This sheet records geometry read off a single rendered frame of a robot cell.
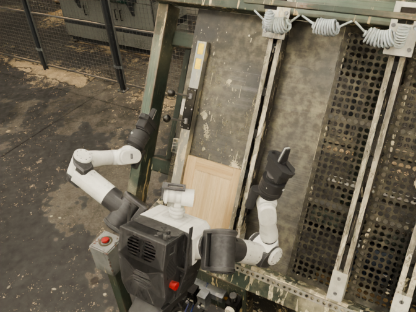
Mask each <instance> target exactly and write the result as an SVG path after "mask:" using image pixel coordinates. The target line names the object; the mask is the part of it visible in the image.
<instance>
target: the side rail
mask: <svg viewBox="0 0 416 312"><path fill-rule="evenodd" d="M179 13H180V9H179V8H177V7H175V6H171V5H169V4H160V3H159V4H158V10H157V17H156V21H155V28H154V35H153V39H152V46H151V51H150V58H149V65H148V69H147V76H146V80H145V87H144V94H143V99H142V105H141V112H140V114H141V113H146V114H149V113H150V111H151V110H152V109H153V108H155V109H156V110H157V112H156V114H155V117H154V120H153V121H154V123H155V124H156V125H157V128H156V130H155V131H153V133H152V134H151V136H149V137H150V139H149V141H148V142H147V144H146V146H145V148H144V150H146V151H147V152H146V154H145V156H144V158H143V159H142V161H141V163H140V165H139V167H138V169H134V168H133V167H131V171H130V175H129V183H128V190H127V191H128V192H130V193H132V194H133V195H135V196H136V197H137V198H139V199H140V200H141V201H142V202H144V203H146V199H147V193H148V188H149V182H150V175H151V171H152V170H151V169H150V164H151V161H152V156H153V155H154V153H155V147H156V143H157V136H158V130H159V126H160V119H161V115H162V108H163V102H164V98H165V91H166V87H167V80H168V73H169V70H170V63H171V56H172V52H173V46H172V41H173V34H174V31H176V28H177V24H178V17H179Z"/></svg>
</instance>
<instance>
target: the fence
mask: <svg viewBox="0 0 416 312"><path fill-rule="evenodd" d="M199 43H203V44H204V50H203V54H197V51H198V46H199ZM209 48H210V43H208V42H205V41H197V47H196V53H195V57H194V63H193V69H192V73H191V80H190V83H189V87H191V88H194V89H197V95H196V101H195V105H194V111H193V117H192V121H191V127H190V130H187V129H182V128H181V133H180V139H179V143H178V150H177V153H176V160H175V166H174V170H173V176H172V180H171V182H172V183H177V184H182V182H183V177H184V170H185V166H186V160H187V156H188V155H189V153H190V149H191V143H192V139H193V133H194V127H195V123H196V116H197V111H198V107H199V101H200V97H201V91H202V85H203V81H204V74H205V71H206V65H207V58H208V55H209ZM196 58H199V59H202V60H201V66H200V70H199V69H195V68H194V67H195V63H196ZM171 204H174V203H173V202H168V203H167V207H170V206H171Z"/></svg>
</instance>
